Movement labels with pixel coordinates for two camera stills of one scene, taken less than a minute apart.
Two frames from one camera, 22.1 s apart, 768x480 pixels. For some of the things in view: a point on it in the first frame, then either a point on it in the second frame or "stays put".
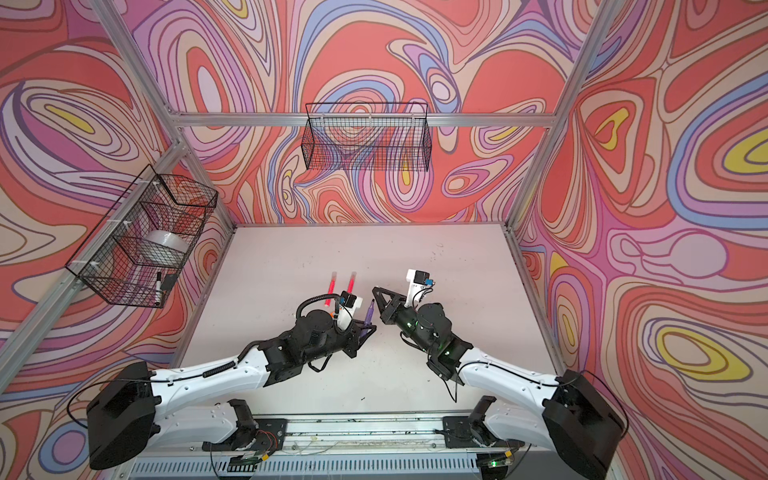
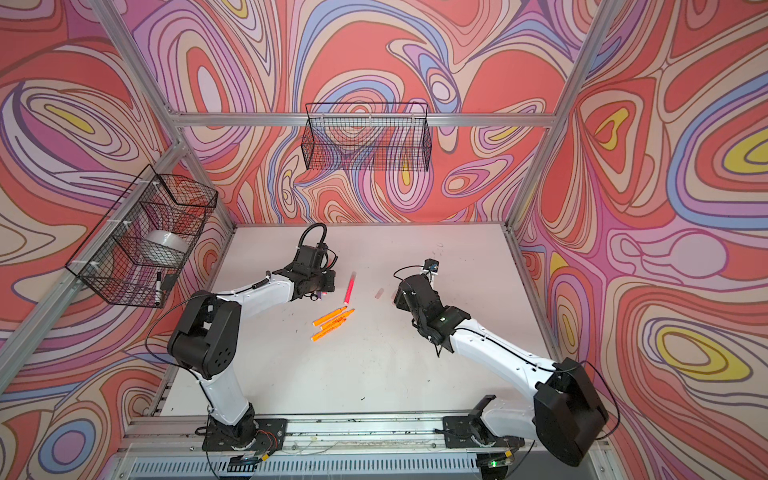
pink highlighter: [352, 282] stays put
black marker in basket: [158, 290] stays put
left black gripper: [353, 335] → [331, 277]
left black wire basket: [139, 244] stays put
